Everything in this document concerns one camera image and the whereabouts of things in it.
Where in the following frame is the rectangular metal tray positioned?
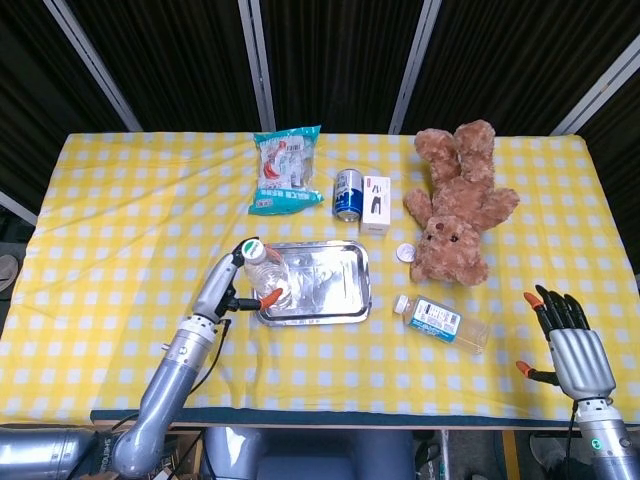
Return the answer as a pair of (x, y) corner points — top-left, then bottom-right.
(252, 240), (372, 327)

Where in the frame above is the teal snack bag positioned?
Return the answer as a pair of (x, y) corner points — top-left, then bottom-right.
(248, 124), (325, 217)

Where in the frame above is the brown cardboard box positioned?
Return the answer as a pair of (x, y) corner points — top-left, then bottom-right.
(159, 427), (204, 480)

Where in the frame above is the black corrugated partition panel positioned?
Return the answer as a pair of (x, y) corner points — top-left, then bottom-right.
(0, 0), (134, 216)
(262, 0), (426, 135)
(402, 0), (640, 136)
(67, 0), (264, 134)

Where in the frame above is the small white carton box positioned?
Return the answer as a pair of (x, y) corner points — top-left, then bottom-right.
(360, 175), (392, 236)

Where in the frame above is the yellow checkered tablecloth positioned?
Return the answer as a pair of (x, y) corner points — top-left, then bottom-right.
(0, 131), (640, 426)

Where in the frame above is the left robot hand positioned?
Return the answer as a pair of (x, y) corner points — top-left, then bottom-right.
(191, 236), (285, 326)

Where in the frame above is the tea bottle with teal label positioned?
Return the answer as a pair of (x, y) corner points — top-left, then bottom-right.
(392, 294), (490, 356)

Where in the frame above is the blue drink can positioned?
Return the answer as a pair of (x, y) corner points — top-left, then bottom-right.
(333, 168), (364, 222)

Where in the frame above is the white partition post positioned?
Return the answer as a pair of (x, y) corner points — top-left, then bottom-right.
(0, 190), (39, 226)
(237, 0), (277, 133)
(551, 34), (640, 137)
(43, 0), (143, 133)
(388, 0), (443, 135)

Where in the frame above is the clear plastic bottle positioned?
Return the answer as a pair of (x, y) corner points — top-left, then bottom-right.
(241, 238), (295, 310)

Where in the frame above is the grey shoe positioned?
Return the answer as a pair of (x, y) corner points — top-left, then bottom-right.
(529, 432), (570, 470)

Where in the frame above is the brown plush teddy bear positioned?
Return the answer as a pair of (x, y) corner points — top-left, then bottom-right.
(402, 119), (521, 287)

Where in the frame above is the grey robot torso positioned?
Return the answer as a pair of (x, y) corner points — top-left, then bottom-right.
(202, 427), (416, 480)

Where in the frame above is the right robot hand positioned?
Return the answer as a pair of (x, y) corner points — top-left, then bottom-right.
(515, 284), (618, 402)

